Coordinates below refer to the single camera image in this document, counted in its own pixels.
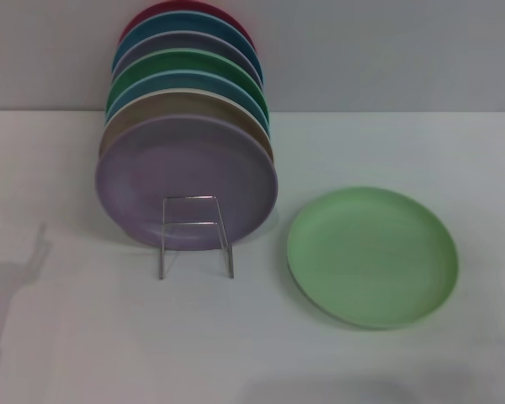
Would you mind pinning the beige plate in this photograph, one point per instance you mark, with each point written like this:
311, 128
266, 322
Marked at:
185, 105

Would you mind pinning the lilac plate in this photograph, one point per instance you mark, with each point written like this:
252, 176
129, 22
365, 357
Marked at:
168, 177

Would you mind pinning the light blue plate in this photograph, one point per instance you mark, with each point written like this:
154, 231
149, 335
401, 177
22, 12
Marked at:
160, 83

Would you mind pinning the grey purple plate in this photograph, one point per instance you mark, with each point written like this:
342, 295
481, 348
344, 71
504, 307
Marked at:
181, 44

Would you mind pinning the dark green plate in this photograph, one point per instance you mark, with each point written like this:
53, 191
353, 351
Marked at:
181, 63

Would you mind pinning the light green plate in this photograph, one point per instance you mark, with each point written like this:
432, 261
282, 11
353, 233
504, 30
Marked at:
372, 256

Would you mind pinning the teal blue plate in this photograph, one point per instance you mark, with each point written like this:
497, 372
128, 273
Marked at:
185, 24

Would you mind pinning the red plate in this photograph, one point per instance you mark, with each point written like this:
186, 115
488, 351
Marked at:
168, 7

